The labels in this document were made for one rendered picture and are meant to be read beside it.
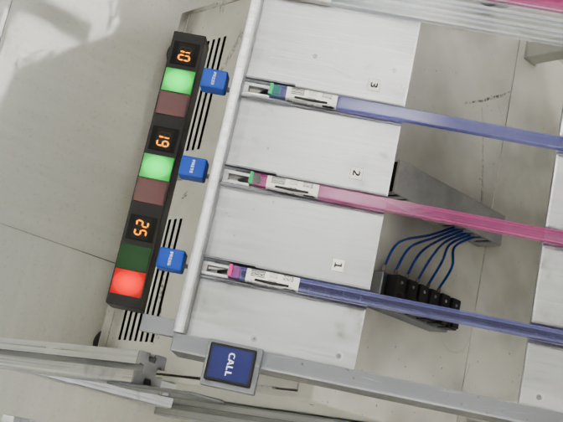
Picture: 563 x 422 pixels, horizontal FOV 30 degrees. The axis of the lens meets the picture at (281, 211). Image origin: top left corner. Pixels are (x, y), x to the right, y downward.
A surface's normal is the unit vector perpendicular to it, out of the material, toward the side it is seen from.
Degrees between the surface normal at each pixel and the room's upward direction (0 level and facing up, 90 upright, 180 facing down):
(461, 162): 0
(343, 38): 45
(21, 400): 0
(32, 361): 90
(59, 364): 90
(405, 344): 0
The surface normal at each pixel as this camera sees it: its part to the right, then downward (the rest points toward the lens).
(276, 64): -0.04, -0.25
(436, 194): 0.67, -0.04
